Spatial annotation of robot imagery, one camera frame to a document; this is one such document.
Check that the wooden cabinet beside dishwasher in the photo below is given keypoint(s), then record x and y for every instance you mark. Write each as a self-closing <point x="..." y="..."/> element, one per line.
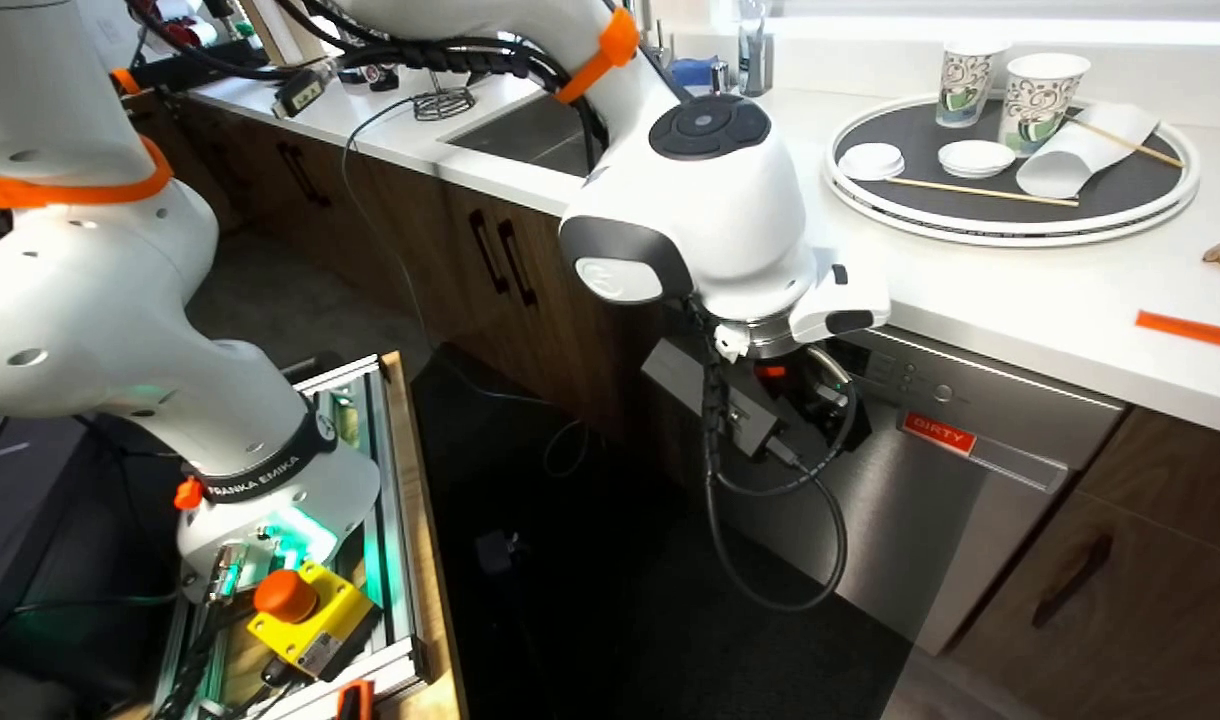
<point x="1169" y="587"/>

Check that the yellow emergency stop box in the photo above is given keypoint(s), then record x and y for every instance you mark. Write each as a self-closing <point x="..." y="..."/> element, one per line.
<point x="313" y="624"/>

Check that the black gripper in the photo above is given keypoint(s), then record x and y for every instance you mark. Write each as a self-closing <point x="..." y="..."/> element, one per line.
<point x="814" y="402"/>

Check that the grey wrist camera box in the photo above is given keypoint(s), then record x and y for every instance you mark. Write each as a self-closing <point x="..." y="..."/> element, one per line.
<point x="701" y="387"/>

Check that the round black white tray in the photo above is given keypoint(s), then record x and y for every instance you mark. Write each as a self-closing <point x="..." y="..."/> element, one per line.
<point x="901" y="141"/>

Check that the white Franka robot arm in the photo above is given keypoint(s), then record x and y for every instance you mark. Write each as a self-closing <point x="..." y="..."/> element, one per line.
<point x="715" y="200"/>

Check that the clear dish soap bottle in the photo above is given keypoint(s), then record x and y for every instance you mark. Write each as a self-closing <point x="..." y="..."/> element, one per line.
<point x="753" y="55"/>

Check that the orange flat strip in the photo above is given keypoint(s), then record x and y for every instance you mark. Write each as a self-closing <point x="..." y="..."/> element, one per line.
<point x="1193" y="328"/>

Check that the small white dish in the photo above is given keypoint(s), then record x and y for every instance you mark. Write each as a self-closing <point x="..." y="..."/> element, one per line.
<point x="977" y="157"/>
<point x="873" y="163"/>

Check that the wooden chopstick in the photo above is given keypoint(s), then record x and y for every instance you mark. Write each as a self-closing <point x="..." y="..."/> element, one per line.
<point x="1142" y="146"/>
<point x="981" y="195"/>

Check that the red dirty sign magnet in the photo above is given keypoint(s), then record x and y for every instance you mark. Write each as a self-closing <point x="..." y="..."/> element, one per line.
<point x="937" y="434"/>

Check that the blue scrub brush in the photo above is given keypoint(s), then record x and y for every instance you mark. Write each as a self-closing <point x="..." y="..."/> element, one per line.
<point x="691" y="73"/>

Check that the dark grey fabric cover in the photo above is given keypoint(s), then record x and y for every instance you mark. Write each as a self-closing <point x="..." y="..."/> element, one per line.
<point x="35" y="562"/>

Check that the stainless steel sink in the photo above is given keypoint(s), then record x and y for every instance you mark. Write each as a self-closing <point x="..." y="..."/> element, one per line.
<point x="529" y="136"/>

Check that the white folded napkin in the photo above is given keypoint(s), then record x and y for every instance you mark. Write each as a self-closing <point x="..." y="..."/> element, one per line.
<point x="1073" y="163"/>

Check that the chrome kitchen faucet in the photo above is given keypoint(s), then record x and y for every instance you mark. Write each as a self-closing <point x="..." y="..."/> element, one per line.
<point x="648" y="26"/>

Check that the stainless steel dishwasher door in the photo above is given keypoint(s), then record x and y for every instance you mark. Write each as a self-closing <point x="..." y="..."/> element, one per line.
<point x="954" y="535"/>

